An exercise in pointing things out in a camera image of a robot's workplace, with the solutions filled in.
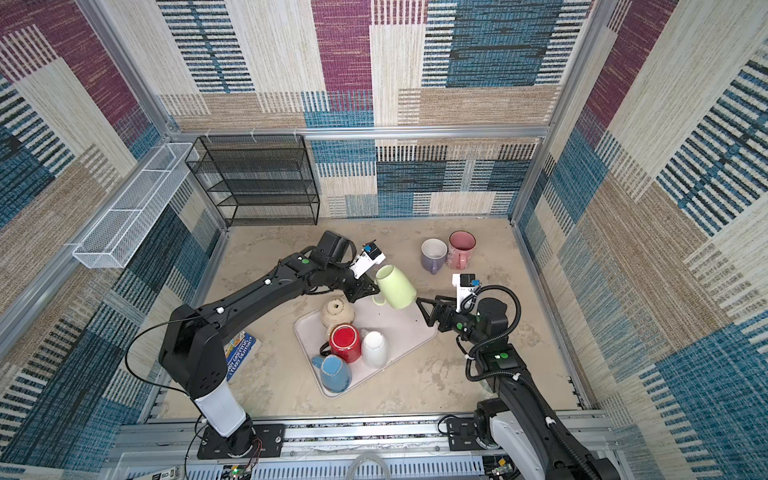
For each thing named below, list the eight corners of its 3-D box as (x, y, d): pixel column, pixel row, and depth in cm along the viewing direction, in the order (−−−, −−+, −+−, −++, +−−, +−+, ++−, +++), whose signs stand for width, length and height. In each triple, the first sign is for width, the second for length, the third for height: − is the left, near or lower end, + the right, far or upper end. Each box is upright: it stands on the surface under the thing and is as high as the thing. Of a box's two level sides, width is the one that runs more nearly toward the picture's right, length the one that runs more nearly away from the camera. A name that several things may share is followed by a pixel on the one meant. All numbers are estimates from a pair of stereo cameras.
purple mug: (421, 276, 104) (423, 263, 98) (419, 252, 111) (420, 238, 105) (446, 276, 104) (450, 263, 98) (443, 251, 111) (446, 238, 105)
